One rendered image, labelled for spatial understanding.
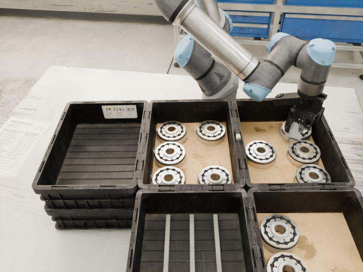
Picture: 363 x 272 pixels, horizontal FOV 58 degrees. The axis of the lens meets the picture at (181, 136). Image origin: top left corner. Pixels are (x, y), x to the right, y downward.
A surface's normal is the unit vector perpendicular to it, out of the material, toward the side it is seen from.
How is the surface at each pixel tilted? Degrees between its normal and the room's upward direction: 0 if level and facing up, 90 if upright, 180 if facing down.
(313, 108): 90
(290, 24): 90
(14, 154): 0
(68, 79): 0
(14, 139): 0
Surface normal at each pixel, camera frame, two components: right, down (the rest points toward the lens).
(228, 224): -0.03, -0.72
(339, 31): -0.18, 0.68
